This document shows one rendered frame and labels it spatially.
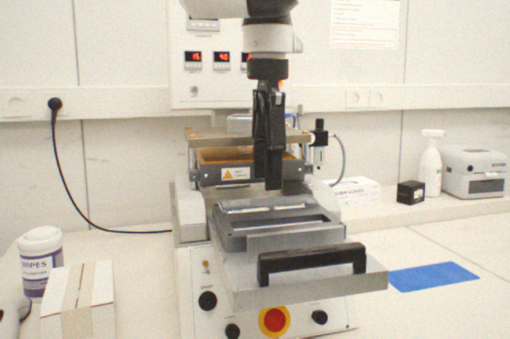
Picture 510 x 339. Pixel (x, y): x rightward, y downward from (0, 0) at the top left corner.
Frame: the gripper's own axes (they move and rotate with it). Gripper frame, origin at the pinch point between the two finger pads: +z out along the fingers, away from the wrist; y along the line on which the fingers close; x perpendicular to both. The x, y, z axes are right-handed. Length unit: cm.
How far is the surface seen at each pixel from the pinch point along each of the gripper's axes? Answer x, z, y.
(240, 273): -9.3, 9.3, 20.0
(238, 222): -6.8, 7.1, 6.9
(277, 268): -5.3, 6.9, 24.3
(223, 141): -6.1, -3.4, -12.3
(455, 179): 86, 20, -49
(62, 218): -50, 29, -64
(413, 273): 41, 32, -10
